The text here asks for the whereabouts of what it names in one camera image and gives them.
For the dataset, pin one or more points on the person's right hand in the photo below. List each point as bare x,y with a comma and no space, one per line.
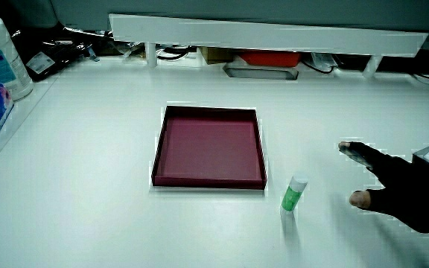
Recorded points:
404,186

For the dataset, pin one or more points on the green white glue stick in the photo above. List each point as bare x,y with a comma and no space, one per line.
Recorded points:
292,195

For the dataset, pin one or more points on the orange box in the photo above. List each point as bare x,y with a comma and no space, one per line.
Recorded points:
270,59

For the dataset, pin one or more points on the dark red shallow tray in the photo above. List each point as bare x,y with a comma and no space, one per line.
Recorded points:
209,149

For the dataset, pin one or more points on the white monitor riser shelf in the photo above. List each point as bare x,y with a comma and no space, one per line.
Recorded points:
259,35

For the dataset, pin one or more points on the brown cardboard box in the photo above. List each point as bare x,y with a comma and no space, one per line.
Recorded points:
216,55

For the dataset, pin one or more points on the black bag with white label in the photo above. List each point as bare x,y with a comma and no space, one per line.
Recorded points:
56,56

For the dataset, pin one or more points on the white wipes canister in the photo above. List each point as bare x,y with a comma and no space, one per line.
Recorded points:
2,63

